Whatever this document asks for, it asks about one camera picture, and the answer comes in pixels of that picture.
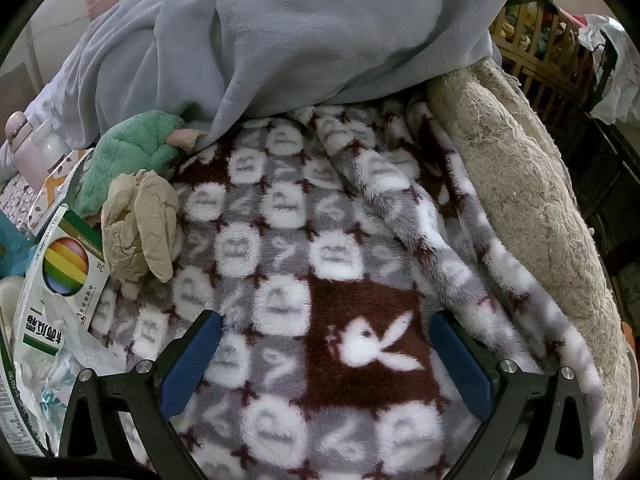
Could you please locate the pink bottle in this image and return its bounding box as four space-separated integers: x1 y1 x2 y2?
4 111 46 188

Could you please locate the black chair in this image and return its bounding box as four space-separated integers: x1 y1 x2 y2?
585 30 640 241

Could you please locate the wooden crib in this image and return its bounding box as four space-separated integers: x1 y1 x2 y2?
490 2 601 111

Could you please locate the green plush toy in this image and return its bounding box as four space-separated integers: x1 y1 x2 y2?
72 111 208 218

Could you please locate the beige shaggy blanket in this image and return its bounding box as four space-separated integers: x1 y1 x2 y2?
427 57 636 480

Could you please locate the white box with rainbow ball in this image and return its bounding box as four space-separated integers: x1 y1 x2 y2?
12 203 108 361

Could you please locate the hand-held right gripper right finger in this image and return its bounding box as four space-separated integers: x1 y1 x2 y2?
429 310 596 480

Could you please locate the brown grey printed blanket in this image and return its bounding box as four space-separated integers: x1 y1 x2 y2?
85 100 606 480

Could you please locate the orange white carton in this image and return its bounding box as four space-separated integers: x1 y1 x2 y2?
27 147 96 236

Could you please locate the crumpled clear plastic wrapper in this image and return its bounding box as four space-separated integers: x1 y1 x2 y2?
15 320 131 456

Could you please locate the crumpled beige paper bag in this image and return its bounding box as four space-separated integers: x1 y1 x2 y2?
101 170 180 283

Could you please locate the grey-blue fleece blanket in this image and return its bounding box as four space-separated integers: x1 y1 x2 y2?
0 0 516 171

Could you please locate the white bottle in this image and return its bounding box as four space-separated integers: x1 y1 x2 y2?
35 122 71 171

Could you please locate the white plastic bag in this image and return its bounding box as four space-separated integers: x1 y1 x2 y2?
580 12 640 126

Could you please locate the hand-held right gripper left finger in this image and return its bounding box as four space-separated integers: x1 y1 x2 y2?
59 310 226 480

